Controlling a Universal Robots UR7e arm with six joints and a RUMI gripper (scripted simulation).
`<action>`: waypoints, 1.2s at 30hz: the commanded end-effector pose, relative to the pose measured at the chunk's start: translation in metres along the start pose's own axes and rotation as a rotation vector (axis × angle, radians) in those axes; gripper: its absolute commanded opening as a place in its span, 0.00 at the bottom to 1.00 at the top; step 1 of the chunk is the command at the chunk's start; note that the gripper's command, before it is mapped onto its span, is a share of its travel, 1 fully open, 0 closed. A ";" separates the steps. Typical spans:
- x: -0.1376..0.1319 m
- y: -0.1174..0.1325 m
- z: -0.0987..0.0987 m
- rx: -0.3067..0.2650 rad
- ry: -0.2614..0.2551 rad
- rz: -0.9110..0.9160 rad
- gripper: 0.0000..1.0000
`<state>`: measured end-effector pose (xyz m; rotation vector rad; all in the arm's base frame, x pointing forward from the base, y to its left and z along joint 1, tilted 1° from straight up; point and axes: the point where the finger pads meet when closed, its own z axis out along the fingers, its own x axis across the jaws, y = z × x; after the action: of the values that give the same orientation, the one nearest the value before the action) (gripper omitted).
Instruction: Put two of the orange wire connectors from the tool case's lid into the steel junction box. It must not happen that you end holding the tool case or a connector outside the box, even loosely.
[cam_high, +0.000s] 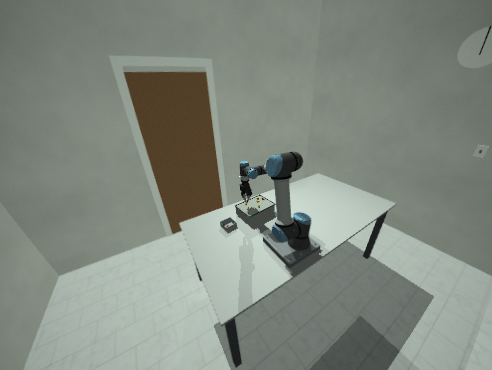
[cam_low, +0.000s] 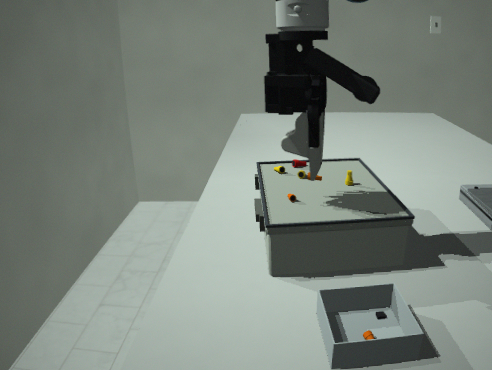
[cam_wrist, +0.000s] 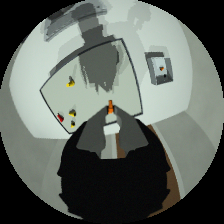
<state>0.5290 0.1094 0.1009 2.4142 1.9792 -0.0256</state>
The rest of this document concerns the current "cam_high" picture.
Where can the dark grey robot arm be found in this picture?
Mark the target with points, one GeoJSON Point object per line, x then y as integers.
{"type": "Point", "coordinates": [279, 168]}

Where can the grey tool case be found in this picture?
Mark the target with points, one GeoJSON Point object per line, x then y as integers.
{"type": "Point", "coordinates": [251, 212]}

